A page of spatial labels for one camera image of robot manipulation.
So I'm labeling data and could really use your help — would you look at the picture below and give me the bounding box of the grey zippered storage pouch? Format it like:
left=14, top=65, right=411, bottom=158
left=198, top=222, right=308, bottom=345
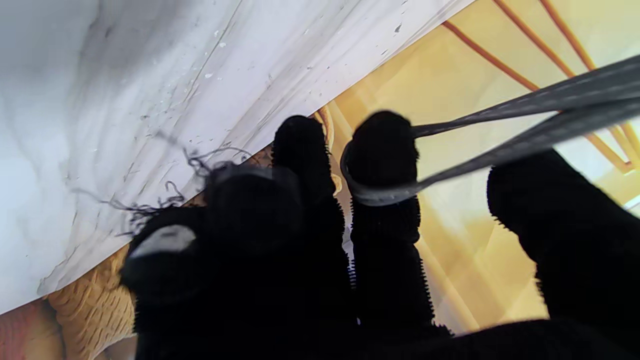
left=340, top=54, right=640, bottom=207

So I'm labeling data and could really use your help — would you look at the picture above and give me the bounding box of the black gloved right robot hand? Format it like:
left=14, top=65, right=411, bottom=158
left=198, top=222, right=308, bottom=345
left=120, top=111, right=640, bottom=360

